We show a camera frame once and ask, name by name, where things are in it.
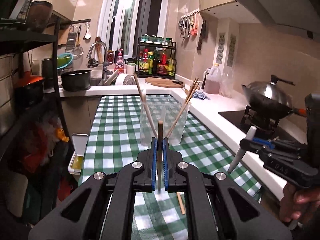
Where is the clear plastic utensil container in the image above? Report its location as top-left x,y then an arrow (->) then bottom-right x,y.
140,95 -> 190,146

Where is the pink dish soap bottle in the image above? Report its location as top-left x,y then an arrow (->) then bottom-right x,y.
114,49 -> 125,74

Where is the white handled fork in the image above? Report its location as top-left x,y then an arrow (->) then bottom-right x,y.
227,126 -> 257,174

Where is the black cooking pot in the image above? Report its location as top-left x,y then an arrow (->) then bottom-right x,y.
61,69 -> 91,92

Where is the green plastic bowl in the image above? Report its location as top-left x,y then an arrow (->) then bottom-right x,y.
57,53 -> 73,69

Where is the black wok with lid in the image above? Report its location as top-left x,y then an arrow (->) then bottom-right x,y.
241,75 -> 307,120

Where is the right hand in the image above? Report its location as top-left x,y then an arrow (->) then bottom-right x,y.
279,182 -> 319,226

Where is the plastic jug with brown liquid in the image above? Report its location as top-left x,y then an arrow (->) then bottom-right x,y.
203,66 -> 222,94

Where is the white lidded box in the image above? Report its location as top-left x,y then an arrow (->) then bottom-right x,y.
68,133 -> 88,180

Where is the black gas stove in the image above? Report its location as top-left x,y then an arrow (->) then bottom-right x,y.
218,106 -> 305,144

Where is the metal grater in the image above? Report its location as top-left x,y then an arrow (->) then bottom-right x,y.
65,25 -> 79,52

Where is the clear plastic bottle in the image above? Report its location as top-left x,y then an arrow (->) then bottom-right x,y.
220,67 -> 234,98

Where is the black condiment rack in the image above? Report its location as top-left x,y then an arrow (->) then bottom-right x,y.
135,34 -> 177,79

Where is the blue dish cloth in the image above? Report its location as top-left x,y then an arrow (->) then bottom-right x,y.
192,90 -> 209,100

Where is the chrome kitchen faucet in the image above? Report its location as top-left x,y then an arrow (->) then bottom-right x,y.
87,40 -> 109,81

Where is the round wooden cutting board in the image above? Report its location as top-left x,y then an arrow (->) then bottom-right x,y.
145,77 -> 185,88

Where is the black metal shelf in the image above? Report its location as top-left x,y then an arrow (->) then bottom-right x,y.
0,17 -> 75,156

